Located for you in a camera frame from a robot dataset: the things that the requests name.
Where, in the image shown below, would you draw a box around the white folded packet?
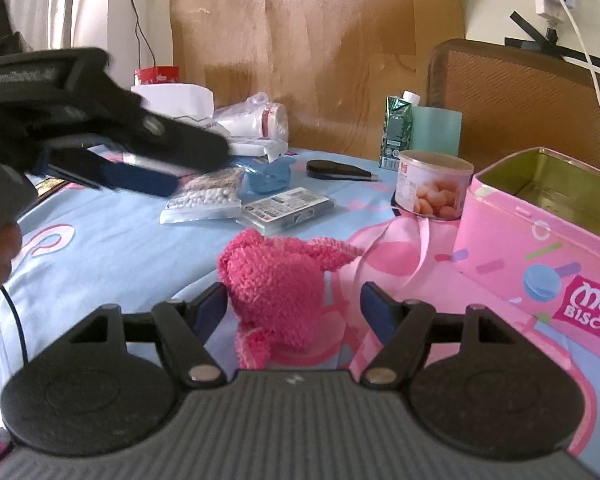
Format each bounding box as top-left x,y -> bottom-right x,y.
226,137 -> 290,162

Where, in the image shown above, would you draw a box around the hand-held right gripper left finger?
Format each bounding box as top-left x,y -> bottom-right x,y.
67,282 -> 228,389

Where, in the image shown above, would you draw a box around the green drink carton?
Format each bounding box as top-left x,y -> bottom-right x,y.
379,91 -> 415,172

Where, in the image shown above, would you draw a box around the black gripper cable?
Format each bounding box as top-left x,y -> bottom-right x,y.
0,284 -> 30,367

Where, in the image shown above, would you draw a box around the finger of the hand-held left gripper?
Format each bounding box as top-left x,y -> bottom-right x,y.
36,149 -> 178,198
105,91 -> 232,172

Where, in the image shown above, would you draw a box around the teal plastic cup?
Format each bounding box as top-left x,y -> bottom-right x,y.
411,105 -> 464,159

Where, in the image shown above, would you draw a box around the clear bag with white roll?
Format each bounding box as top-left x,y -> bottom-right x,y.
213,92 -> 291,144

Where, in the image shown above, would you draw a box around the pink biscuit tin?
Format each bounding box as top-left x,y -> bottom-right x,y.
451,147 -> 600,352

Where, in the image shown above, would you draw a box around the brown cardboard sheet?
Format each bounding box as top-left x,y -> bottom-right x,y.
169,0 -> 467,162

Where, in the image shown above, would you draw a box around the flat grey labelled box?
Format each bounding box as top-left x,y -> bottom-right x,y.
236,187 -> 335,234

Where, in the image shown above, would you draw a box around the printed blue tablecloth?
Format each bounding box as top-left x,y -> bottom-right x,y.
0,142 -> 600,480

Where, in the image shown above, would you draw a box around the red box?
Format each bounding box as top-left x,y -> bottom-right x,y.
133,65 -> 181,88

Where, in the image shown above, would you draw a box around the blue plastic pouch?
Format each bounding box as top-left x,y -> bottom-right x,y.
232,154 -> 297,197

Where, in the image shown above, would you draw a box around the thin black wall wire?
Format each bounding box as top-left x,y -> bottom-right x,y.
124,0 -> 157,70

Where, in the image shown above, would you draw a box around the black tape strips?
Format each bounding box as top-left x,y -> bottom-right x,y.
504,10 -> 600,73

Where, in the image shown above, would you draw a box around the pink ribbon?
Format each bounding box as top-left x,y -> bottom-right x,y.
347,212 -> 433,306

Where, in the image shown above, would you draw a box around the white power cable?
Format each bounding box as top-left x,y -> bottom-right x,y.
540,0 -> 600,166

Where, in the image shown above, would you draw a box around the pink knitted soft toy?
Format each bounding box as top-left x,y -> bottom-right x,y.
217,229 -> 365,370

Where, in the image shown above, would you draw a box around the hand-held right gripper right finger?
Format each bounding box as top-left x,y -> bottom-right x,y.
360,282 -> 520,390

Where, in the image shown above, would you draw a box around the white tissue pack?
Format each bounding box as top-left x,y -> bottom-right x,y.
130,83 -> 216,122

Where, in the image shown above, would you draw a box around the packet of white beads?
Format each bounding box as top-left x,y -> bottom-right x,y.
159,167 -> 245,226

